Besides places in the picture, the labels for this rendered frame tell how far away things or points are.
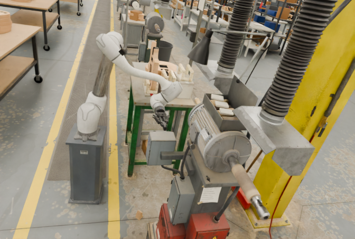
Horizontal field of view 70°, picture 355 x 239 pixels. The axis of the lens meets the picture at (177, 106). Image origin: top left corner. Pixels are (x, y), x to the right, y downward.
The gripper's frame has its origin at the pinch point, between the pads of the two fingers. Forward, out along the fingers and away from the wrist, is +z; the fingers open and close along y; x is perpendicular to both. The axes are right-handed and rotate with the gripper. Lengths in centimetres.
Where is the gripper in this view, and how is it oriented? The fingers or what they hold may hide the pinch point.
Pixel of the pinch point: (164, 126)
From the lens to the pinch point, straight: 173.9
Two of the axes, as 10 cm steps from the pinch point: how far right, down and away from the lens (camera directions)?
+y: -9.6, -0.4, -2.8
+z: 2.2, 5.0, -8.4
